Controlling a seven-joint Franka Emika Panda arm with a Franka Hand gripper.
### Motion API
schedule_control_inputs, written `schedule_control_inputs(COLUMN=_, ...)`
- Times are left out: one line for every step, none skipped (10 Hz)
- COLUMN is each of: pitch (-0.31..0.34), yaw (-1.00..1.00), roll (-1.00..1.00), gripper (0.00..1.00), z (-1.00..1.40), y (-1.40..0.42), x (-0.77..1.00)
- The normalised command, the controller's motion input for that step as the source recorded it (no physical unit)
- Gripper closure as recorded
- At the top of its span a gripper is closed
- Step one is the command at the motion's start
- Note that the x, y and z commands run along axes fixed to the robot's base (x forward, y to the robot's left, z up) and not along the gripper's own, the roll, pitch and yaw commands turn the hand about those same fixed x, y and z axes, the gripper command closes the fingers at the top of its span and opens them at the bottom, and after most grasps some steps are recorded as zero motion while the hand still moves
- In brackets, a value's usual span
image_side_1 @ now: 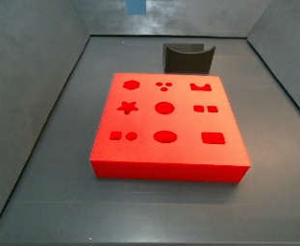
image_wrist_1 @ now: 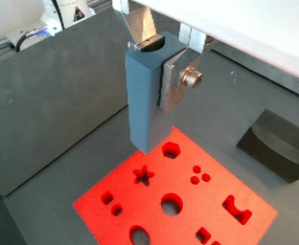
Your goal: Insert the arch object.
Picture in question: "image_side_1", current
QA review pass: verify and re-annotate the red foam shape-sorter block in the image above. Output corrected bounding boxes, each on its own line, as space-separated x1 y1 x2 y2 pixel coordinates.
89 73 250 183

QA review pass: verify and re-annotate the dark grey curved holder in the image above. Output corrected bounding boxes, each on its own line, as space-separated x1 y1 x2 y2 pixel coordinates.
162 43 216 74

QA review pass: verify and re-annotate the blue tape patch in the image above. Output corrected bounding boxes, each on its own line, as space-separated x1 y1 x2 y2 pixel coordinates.
125 0 146 14

